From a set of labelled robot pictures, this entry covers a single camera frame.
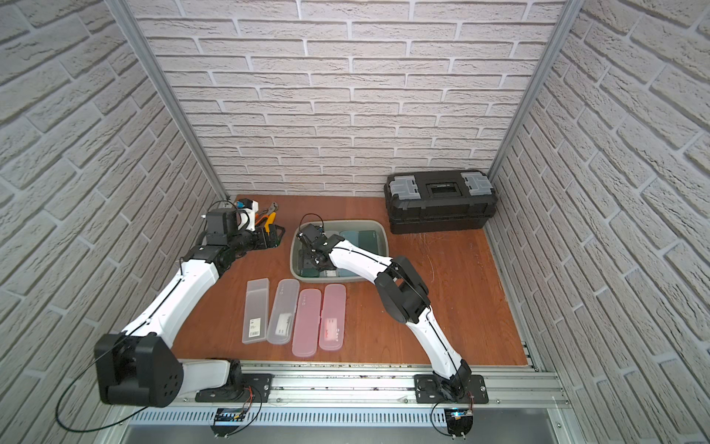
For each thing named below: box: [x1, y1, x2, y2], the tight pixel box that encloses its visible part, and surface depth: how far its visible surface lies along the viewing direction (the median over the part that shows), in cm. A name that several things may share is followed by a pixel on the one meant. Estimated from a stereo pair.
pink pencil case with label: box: [318, 283, 347, 352], surface depth 87 cm
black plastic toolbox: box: [383, 169, 499, 235], surface depth 102 cm
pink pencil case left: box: [292, 288, 323, 358], surface depth 87 cm
